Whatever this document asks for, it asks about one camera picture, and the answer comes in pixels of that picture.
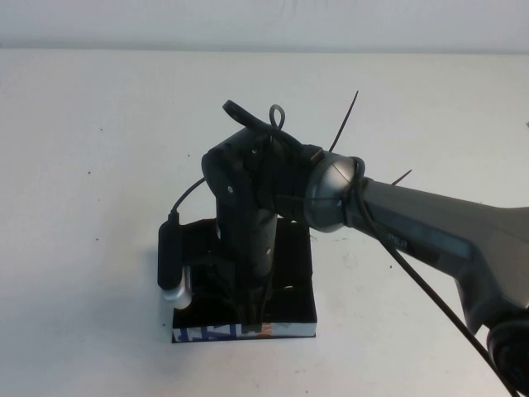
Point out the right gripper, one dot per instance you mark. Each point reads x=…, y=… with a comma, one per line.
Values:
x=262, y=260

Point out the black zip tie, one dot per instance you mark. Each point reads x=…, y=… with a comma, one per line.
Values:
x=401, y=178
x=344, y=120

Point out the black glasses case printed side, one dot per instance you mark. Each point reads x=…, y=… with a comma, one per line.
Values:
x=295, y=256

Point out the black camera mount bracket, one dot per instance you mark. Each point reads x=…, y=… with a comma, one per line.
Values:
x=198, y=244

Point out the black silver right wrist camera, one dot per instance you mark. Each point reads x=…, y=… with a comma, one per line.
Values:
x=169, y=256

